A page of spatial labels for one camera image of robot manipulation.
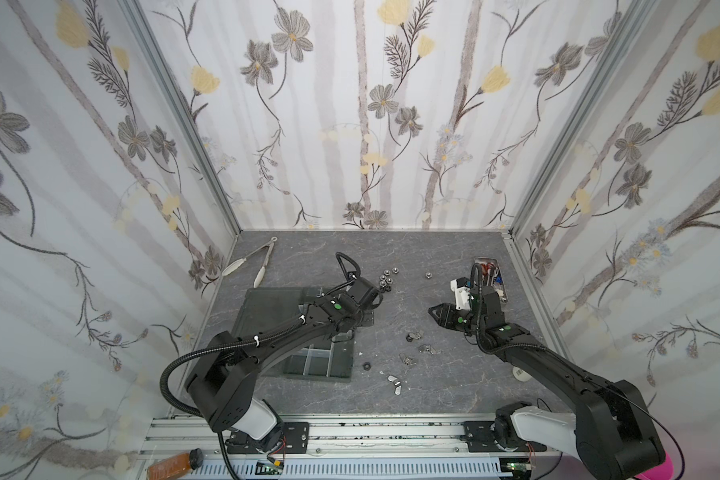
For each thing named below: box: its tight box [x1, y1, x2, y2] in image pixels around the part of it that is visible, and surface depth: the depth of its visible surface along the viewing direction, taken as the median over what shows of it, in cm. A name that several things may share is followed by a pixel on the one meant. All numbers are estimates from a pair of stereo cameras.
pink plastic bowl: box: [634, 451, 674, 480], surface depth 57 cm
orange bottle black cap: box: [147, 448, 204, 480], surface depth 69 cm
